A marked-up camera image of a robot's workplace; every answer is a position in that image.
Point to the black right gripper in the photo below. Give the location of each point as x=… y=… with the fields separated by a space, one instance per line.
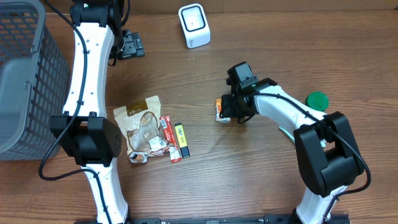
x=229 y=111

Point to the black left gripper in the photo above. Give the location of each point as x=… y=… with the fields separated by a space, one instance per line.
x=132 y=46

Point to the yellow highlighter pen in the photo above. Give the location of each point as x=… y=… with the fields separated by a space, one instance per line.
x=182 y=141

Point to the brown cookie snack bag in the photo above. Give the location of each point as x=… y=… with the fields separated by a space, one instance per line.
x=140 y=125

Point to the red snack stick packet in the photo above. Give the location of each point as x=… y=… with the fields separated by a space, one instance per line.
x=169 y=136

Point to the green lid spice jar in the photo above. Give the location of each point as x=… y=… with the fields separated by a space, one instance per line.
x=317 y=100

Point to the teal wet wipes packet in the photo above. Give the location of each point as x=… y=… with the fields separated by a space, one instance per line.
x=287 y=134

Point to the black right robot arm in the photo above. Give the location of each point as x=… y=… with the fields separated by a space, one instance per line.
x=328 y=157

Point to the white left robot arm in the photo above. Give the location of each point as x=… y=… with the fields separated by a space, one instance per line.
x=82 y=129

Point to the white barcode scanner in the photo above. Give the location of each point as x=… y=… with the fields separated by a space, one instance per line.
x=194 y=24

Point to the grey plastic mesh basket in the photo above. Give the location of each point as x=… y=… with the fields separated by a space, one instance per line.
x=34 y=79

